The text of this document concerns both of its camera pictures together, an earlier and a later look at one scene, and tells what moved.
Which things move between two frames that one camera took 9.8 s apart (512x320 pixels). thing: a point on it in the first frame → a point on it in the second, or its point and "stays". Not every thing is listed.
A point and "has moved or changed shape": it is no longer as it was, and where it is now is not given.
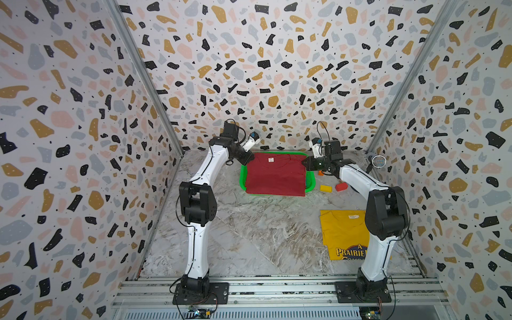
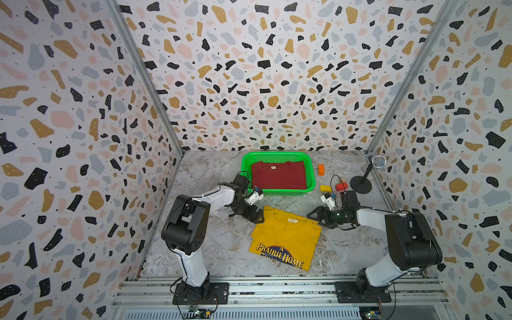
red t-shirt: x=276 y=174 has moved or changed shape
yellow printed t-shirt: x=345 y=233 → x=287 y=237
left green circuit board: x=201 y=313 stays
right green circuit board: x=370 y=313 stays
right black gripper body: x=319 y=164 → x=333 y=218
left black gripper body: x=241 y=155 → x=247 y=211
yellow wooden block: x=326 y=189 stays
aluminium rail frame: x=280 y=297 stays
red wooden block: x=341 y=187 stays
